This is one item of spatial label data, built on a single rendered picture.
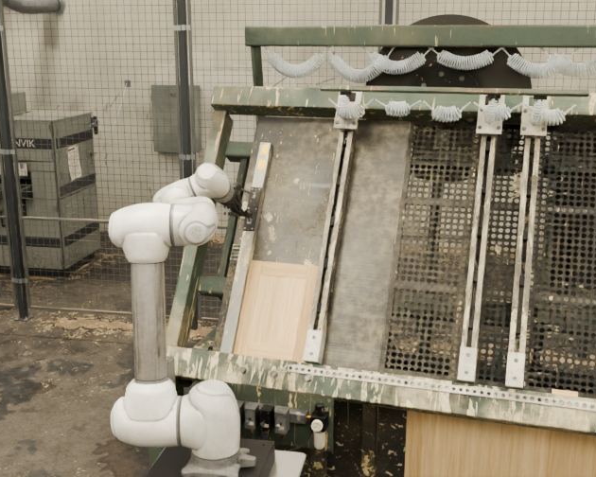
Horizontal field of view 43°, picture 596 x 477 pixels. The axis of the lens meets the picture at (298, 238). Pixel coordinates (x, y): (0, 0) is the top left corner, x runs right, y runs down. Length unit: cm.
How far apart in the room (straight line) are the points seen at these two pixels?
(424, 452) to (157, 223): 159
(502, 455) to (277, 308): 108
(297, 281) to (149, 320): 96
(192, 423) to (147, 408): 15
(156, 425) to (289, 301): 96
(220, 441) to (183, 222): 68
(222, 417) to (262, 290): 93
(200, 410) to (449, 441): 125
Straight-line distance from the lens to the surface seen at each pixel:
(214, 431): 242
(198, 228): 228
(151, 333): 239
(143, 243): 233
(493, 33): 370
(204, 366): 318
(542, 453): 328
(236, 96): 352
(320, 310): 307
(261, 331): 316
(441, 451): 331
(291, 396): 306
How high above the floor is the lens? 216
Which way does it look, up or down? 15 degrees down
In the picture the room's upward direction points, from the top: straight up
